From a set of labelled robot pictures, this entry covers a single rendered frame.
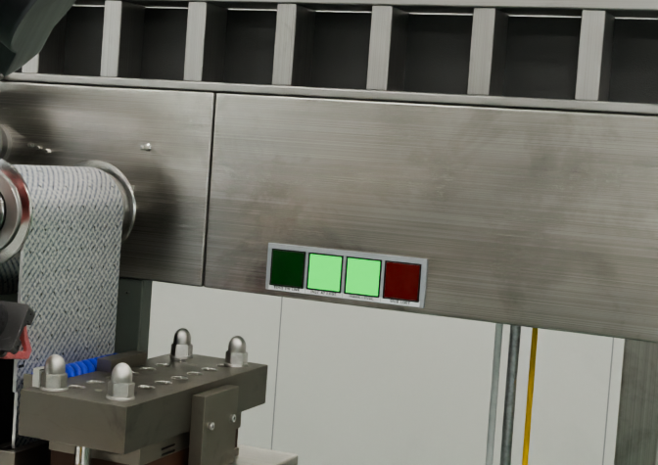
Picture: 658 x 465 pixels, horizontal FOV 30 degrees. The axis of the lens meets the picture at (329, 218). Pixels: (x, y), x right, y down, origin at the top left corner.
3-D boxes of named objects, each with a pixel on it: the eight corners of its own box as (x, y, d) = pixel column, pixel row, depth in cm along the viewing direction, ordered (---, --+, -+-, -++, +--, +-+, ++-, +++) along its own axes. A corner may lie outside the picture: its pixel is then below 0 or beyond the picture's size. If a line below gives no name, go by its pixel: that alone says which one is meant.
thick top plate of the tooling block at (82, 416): (18, 435, 158) (20, 388, 157) (174, 389, 195) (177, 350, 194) (123, 454, 152) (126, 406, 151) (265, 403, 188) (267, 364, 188)
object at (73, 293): (12, 392, 163) (20, 253, 162) (110, 368, 184) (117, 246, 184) (15, 392, 163) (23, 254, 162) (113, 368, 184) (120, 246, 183)
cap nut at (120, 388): (100, 397, 155) (102, 362, 155) (116, 394, 159) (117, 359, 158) (124, 401, 154) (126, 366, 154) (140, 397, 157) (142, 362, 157)
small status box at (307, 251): (264, 289, 183) (267, 242, 183) (266, 289, 184) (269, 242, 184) (423, 308, 174) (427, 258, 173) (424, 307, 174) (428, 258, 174)
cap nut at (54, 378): (33, 389, 158) (35, 353, 158) (50, 384, 161) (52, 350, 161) (57, 393, 157) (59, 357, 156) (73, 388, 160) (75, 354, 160)
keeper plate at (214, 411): (187, 474, 167) (192, 395, 167) (221, 459, 176) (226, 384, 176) (203, 477, 166) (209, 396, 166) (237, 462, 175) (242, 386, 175)
